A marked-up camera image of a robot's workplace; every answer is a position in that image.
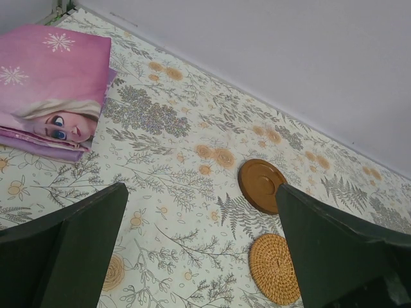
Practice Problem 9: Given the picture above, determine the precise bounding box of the brown wooden coaster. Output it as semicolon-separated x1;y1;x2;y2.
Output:
238;158;287;215

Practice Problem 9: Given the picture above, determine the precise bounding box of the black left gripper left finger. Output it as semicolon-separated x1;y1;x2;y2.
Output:
1;183;128;307

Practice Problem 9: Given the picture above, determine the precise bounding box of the woven rattan coaster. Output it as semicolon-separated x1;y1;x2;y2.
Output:
249;234;301;305

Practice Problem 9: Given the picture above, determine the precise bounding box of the pink folded cartoon cloth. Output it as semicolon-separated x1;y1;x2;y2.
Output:
1;24;116;162

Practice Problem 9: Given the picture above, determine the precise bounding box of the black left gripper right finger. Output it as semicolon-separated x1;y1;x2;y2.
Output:
275;184;410;307

